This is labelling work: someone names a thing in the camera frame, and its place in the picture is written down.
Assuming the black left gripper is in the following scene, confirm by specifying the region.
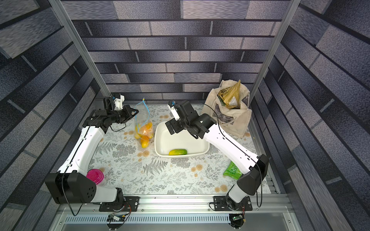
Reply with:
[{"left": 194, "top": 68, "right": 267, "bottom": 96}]
[{"left": 107, "top": 104, "right": 139, "bottom": 124}]

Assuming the clear blue-zipper zip-top bag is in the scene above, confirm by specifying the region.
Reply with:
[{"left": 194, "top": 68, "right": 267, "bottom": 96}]
[{"left": 135, "top": 98, "right": 154, "bottom": 149}]

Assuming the small yellow mango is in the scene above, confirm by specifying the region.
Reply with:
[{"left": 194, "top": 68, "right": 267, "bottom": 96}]
[{"left": 135, "top": 132, "right": 142, "bottom": 139}]

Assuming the white oval plastic tray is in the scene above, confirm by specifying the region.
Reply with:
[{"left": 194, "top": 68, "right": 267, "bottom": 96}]
[{"left": 154, "top": 122, "right": 210, "bottom": 158}]

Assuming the green mango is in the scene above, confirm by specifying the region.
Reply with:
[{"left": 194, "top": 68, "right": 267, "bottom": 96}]
[{"left": 168, "top": 149, "right": 188, "bottom": 156}]

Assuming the orange yellow mango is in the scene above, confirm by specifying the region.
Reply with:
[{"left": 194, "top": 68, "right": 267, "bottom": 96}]
[{"left": 140, "top": 135, "right": 151, "bottom": 149}]

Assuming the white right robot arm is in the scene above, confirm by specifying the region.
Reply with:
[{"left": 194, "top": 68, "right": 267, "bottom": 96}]
[{"left": 165, "top": 101, "right": 269, "bottom": 210}]

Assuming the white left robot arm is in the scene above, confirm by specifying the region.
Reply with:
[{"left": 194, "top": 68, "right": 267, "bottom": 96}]
[{"left": 45, "top": 96, "right": 139, "bottom": 204}]

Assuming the beige canvas tote bag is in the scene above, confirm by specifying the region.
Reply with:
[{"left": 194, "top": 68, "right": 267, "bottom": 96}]
[{"left": 201, "top": 80, "right": 252, "bottom": 138}]

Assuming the green snack bag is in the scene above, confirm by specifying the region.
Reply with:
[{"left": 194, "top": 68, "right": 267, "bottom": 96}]
[{"left": 223, "top": 161, "right": 243, "bottom": 180}]

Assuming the gold foil snack packet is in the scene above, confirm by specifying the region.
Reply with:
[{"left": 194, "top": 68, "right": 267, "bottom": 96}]
[{"left": 217, "top": 80, "right": 241, "bottom": 109}]

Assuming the pink cup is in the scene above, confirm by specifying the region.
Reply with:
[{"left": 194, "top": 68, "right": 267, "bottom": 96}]
[{"left": 86, "top": 169, "right": 107, "bottom": 186}]

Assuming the left small circuit board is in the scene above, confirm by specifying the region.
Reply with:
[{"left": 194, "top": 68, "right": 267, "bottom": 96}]
[{"left": 107, "top": 214, "right": 126, "bottom": 223}]

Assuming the small circuit board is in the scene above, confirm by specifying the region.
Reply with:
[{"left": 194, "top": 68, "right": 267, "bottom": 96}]
[
  {"left": 107, "top": 214, "right": 126, "bottom": 223},
  {"left": 229, "top": 214, "right": 245, "bottom": 229}
]

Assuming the right small circuit board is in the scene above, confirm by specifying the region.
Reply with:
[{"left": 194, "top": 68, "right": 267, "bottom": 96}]
[{"left": 229, "top": 214, "right": 245, "bottom": 229}]

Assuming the right aluminium frame post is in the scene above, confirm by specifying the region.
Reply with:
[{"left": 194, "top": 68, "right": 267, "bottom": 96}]
[{"left": 249, "top": 0, "right": 301, "bottom": 103}]

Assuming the aluminium frame post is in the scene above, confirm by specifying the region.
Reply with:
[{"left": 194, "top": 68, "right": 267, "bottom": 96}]
[
  {"left": 48, "top": 0, "right": 112, "bottom": 97},
  {"left": 249, "top": 0, "right": 301, "bottom": 103}
]

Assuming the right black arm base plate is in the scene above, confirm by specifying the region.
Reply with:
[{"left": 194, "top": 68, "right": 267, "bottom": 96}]
[{"left": 213, "top": 195, "right": 252, "bottom": 211}]

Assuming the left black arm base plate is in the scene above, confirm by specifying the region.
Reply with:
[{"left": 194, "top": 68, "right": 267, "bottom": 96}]
[{"left": 99, "top": 196, "right": 140, "bottom": 213}]

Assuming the aluminium front rail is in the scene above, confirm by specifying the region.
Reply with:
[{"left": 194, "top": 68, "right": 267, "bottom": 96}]
[{"left": 56, "top": 194, "right": 293, "bottom": 215}]

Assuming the left aluminium frame post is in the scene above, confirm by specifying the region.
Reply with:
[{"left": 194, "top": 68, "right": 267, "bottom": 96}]
[{"left": 48, "top": 0, "right": 112, "bottom": 97}]

